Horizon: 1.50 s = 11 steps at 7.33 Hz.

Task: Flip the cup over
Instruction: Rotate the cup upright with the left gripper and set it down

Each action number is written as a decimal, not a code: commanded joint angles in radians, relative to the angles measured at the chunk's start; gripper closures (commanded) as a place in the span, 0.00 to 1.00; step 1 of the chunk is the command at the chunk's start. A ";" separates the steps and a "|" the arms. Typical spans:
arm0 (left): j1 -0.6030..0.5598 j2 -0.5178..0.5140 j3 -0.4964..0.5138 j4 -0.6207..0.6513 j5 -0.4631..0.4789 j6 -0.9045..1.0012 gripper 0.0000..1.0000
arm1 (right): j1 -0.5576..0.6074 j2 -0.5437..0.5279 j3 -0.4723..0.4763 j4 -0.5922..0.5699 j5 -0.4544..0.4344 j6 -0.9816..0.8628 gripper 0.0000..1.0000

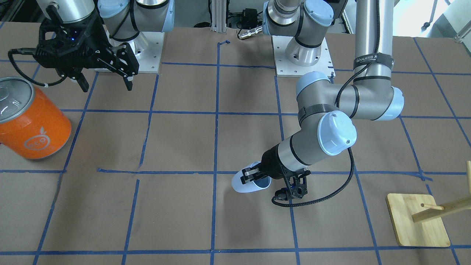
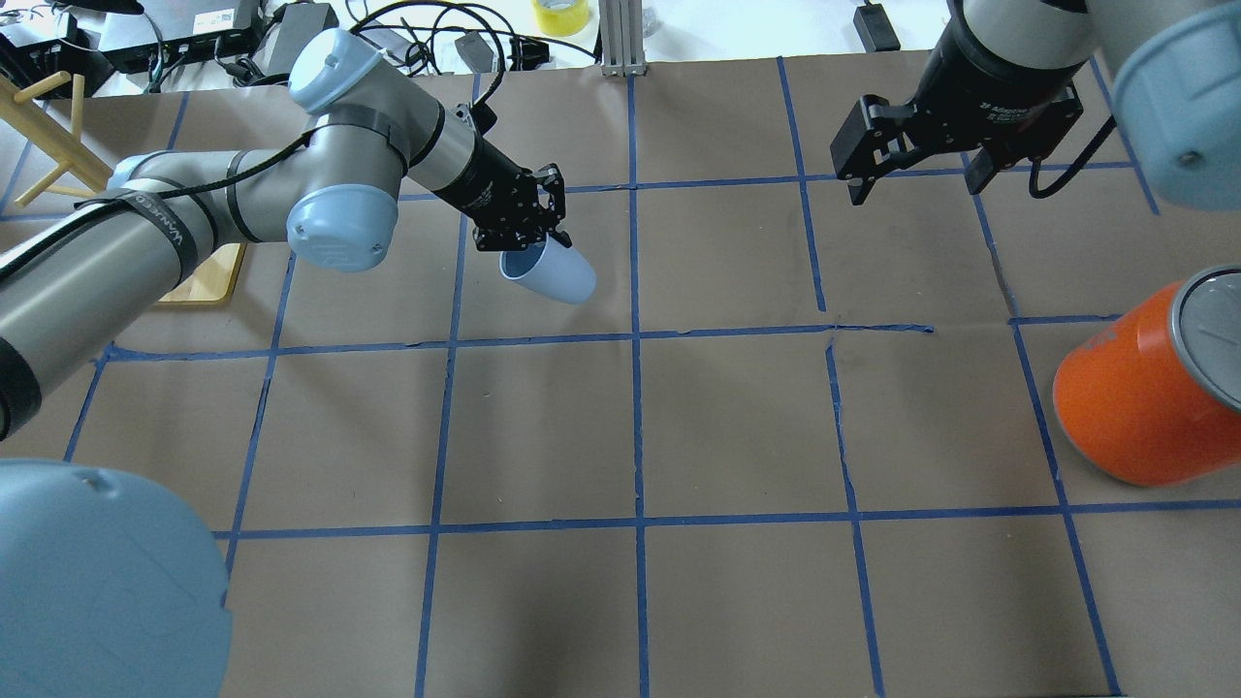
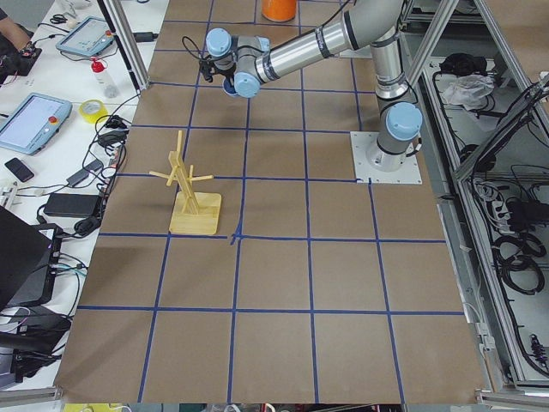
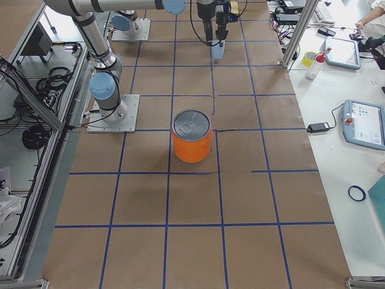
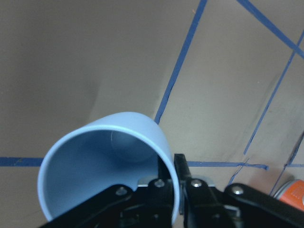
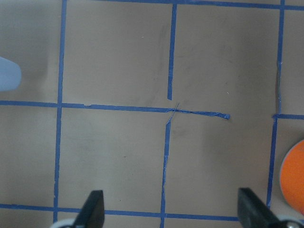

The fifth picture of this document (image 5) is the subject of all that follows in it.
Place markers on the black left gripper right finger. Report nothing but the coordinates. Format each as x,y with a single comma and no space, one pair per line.
201,203

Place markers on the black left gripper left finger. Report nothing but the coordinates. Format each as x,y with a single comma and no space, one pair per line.
157,200

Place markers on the white plastic cup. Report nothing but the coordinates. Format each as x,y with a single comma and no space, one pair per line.
121,148

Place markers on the orange tin can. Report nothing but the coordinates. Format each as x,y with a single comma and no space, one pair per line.
292,193

